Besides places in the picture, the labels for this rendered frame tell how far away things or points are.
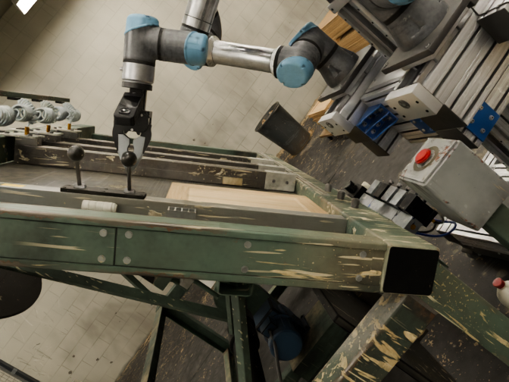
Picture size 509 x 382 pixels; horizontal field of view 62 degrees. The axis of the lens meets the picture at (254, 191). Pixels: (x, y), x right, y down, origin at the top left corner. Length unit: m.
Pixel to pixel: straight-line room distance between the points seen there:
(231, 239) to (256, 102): 6.09
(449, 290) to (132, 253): 0.68
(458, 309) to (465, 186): 0.28
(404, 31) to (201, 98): 5.68
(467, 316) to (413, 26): 0.71
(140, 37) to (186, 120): 5.65
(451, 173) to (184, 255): 0.57
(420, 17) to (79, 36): 6.11
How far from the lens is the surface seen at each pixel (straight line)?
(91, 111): 6.74
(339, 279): 0.93
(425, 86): 1.18
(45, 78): 6.92
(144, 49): 1.06
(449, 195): 0.98
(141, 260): 0.88
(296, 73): 1.53
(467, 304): 1.09
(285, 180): 1.74
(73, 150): 1.07
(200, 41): 1.05
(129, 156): 1.04
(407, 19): 1.23
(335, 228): 1.16
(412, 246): 0.97
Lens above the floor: 1.37
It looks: 12 degrees down
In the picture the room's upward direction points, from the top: 53 degrees counter-clockwise
